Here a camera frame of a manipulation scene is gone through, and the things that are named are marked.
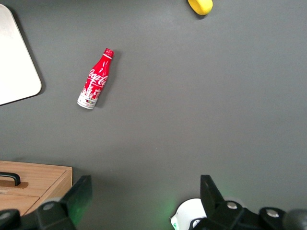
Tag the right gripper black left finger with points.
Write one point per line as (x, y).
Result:
(72, 206)

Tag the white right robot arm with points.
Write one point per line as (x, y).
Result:
(189, 210)

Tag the beige plastic tray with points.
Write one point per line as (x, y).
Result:
(14, 67)

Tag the yellow round sponge toy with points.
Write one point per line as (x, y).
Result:
(200, 6)

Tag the red coke bottle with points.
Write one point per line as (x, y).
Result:
(94, 81)

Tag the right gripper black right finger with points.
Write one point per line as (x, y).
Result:
(216, 208)

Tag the wooden drawer cabinet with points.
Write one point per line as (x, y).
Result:
(43, 179)

